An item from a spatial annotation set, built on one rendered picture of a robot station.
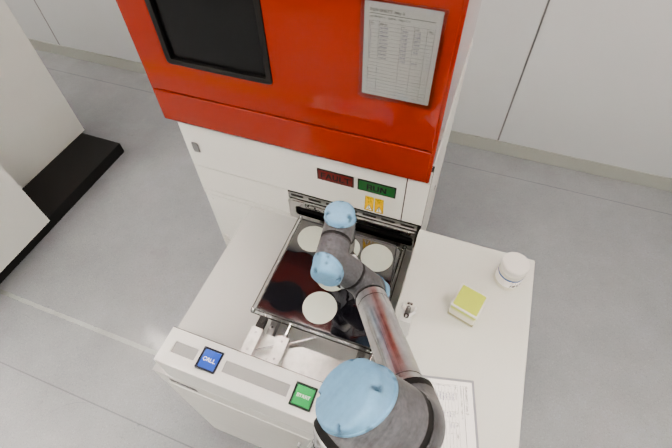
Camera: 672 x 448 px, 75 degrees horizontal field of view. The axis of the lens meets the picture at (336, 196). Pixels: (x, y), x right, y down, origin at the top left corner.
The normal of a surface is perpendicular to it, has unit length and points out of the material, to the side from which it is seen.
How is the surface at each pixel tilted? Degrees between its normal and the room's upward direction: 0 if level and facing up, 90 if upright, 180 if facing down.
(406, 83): 90
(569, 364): 0
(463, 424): 0
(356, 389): 39
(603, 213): 0
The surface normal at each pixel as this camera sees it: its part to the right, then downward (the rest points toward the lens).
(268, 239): -0.02, -0.63
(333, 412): -0.55, -0.71
